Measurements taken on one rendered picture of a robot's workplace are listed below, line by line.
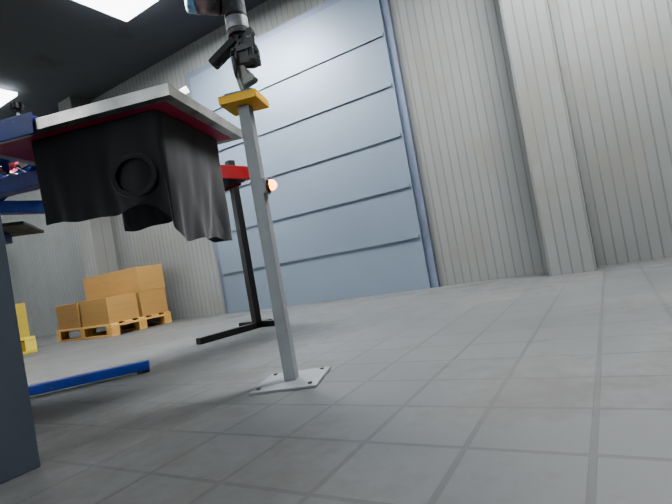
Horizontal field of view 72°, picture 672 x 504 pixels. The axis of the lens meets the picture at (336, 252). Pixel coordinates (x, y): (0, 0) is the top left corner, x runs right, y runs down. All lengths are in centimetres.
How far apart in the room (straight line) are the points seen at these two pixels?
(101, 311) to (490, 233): 402
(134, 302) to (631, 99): 498
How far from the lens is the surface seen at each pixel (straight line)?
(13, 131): 187
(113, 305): 550
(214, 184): 192
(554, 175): 361
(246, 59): 167
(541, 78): 374
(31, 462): 140
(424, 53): 434
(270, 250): 152
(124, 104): 164
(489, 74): 412
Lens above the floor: 36
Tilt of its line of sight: 1 degrees up
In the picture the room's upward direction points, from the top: 10 degrees counter-clockwise
